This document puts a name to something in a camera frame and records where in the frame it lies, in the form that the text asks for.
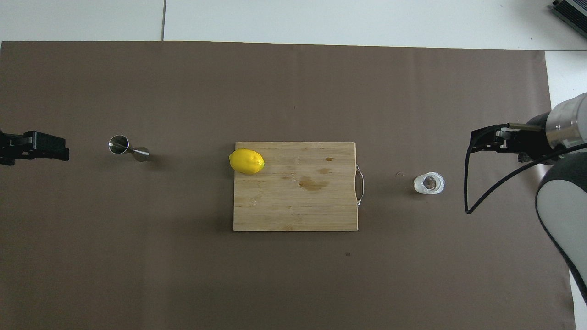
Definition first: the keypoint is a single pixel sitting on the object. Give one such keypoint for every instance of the wooden cutting board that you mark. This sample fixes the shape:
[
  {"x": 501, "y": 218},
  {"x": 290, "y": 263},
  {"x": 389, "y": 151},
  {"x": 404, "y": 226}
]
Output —
[{"x": 293, "y": 201}]

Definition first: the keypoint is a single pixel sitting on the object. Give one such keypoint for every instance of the steel double jigger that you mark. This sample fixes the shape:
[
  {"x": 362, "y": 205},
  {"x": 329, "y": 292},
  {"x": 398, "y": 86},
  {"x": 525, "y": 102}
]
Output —
[{"x": 120, "y": 144}]

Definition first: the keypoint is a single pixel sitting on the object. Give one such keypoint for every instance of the clear glass cup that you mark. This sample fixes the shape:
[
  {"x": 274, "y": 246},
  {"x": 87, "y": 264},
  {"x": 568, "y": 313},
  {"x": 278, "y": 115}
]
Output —
[{"x": 429, "y": 183}]

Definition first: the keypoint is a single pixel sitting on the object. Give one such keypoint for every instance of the brown paper table mat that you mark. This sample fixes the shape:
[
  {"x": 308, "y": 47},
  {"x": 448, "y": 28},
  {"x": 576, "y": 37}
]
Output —
[{"x": 183, "y": 275}]

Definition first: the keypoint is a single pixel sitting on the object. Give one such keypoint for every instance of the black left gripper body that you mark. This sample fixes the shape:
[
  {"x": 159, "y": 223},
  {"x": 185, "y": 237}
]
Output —
[{"x": 9, "y": 146}]

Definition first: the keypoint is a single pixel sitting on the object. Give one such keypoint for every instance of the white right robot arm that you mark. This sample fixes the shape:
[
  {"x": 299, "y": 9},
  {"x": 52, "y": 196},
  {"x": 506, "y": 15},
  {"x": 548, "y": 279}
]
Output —
[{"x": 557, "y": 201}]

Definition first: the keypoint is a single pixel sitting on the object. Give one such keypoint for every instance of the grey ribbed metal device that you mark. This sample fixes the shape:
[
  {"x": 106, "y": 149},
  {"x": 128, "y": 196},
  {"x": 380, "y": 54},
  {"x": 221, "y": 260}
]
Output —
[{"x": 573, "y": 13}]

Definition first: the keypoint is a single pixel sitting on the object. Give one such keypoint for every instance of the yellow lemon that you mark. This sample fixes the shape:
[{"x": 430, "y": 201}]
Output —
[{"x": 246, "y": 161}]

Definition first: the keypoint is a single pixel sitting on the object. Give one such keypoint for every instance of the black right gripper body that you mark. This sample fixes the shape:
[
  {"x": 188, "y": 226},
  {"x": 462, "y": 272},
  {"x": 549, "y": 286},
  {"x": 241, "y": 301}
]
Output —
[{"x": 534, "y": 140}]

